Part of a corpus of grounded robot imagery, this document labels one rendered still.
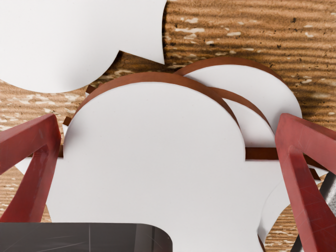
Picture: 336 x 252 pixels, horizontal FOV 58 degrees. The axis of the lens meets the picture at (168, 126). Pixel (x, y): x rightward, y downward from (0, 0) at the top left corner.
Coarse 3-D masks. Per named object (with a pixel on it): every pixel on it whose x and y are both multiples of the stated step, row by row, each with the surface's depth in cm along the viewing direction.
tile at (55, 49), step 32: (0, 0) 13; (32, 0) 13; (64, 0) 13; (96, 0) 14; (128, 0) 14; (160, 0) 14; (0, 32) 14; (32, 32) 14; (64, 32) 14; (96, 32) 14; (128, 32) 15; (160, 32) 15; (0, 64) 15; (32, 64) 15; (64, 64) 15; (96, 64) 15
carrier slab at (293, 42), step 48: (192, 0) 15; (240, 0) 15; (288, 0) 15; (192, 48) 16; (240, 48) 16; (288, 48) 16; (0, 96) 18; (48, 96) 18; (0, 192) 23; (288, 240) 26
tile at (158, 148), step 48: (96, 96) 11; (144, 96) 11; (192, 96) 11; (96, 144) 12; (144, 144) 12; (192, 144) 12; (240, 144) 12; (96, 192) 14; (144, 192) 14; (192, 192) 14; (240, 192) 14; (192, 240) 16; (240, 240) 16
